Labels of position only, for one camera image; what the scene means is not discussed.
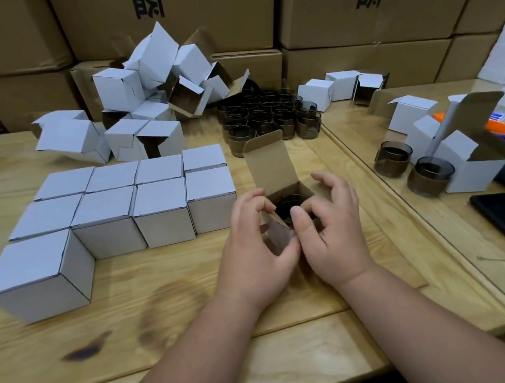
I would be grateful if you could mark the person's right hand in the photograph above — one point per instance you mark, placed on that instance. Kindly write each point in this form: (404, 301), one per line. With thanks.
(333, 243)

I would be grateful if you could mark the person's left hand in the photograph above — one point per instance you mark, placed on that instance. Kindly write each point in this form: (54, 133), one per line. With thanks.
(252, 263)

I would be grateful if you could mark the person's left middle finger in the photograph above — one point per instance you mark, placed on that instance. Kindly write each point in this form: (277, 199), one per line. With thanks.
(269, 217)

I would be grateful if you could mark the person's right thumb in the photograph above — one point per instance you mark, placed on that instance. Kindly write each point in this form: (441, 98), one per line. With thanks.
(303, 224)

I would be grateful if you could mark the person's left thumb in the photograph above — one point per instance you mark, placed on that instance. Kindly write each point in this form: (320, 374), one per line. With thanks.
(286, 252)

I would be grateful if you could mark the small cardboard box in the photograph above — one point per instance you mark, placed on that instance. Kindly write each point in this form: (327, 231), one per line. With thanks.
(267, 164)

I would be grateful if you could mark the person's left forearm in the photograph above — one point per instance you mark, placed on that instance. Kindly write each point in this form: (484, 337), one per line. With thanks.
(187, 364)

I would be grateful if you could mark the person's right forearm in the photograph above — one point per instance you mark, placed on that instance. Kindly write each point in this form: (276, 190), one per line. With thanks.
(428, 333)

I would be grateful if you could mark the smoked glass cup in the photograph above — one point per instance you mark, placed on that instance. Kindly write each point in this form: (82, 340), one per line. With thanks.
(392, 159)
(429, 177)
(289, 207)

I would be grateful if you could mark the cluster of smoked glass cups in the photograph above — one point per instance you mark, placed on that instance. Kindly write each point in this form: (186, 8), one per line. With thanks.
(265, 115)

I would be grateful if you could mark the rows of closed white boxes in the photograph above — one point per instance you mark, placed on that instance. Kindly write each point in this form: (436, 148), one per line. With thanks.
(107, 217)

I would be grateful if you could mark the white stick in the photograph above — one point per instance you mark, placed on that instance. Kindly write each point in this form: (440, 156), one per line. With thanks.
(441, 131)

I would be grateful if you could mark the white box with raised flap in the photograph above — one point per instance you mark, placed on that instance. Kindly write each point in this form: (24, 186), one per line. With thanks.
(471, 164)

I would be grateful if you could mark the pile of unfolded white boxes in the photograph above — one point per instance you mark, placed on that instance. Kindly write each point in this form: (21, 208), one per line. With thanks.
(141, 87)

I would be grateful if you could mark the stack of large brown cartons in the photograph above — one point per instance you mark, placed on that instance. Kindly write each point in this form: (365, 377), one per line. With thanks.
(219, 8)

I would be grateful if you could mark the orange and blue packet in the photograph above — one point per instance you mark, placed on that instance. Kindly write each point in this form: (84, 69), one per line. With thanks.
(504, 128)

